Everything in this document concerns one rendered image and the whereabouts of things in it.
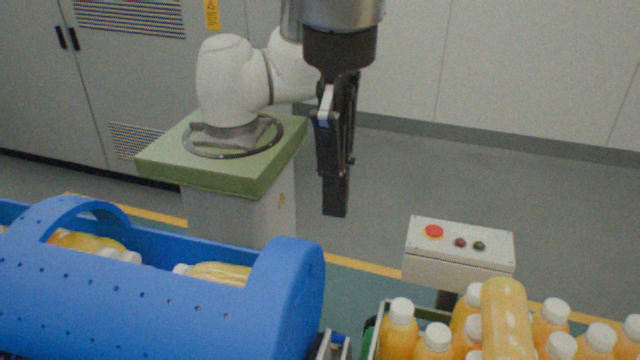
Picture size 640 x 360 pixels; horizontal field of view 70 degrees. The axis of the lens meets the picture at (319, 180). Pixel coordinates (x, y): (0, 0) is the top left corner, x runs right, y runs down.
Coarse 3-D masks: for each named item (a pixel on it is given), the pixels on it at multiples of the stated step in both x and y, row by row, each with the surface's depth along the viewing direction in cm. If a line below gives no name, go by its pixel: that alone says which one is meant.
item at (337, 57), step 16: (304, 32) 44; (320, 32) 43; (368, 32) 43; (304, 48) 45; (320, 48) 43; (336, 48) 43; (352, 48) 43; (368, 48) 44; (320, 64) 44; (336, 64) 43; (352, 64) 44; (368, 64) 45; (320, 80) 45; (336, 80) 44; (320, 96) 45; (336, 96) 45
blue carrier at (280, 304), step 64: (0, 256) 69; (64, 256) 68; (192, 256) 90; (256, 256) 85; (320, 256) 76; (0, 320) 68; (64, 320) 65; (128, 320) 63; (192, 320) 61; (256, 320) 59
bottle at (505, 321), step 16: (480, 288) 74; (496, 288) 71; (512, 288) 70; (480, 304) 72; (496, 304) 68; (512, 304) 67; (496, 320) 66; (512, 320) 65; (528, 320) 67; (496, 336) 64; (512, 336) 63; (528, 336) 64; (496, 352) 62; (512, 352) 61; (528, 352) 61
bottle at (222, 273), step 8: (200, 264) 72; (208, 264) 72; (216, 264) 72; (224, 264) 72; (184, 272) 72; (192, 272) 71; (200, 272) 70; (208, 272) 70; (216, 272) 70; (224, 272) 70; (232, 272) 70; (240, 272) 70; (248, 272) 70; (216, 280) 69; (224, 280) 69; (232, 280) 69; (240, 280) 69
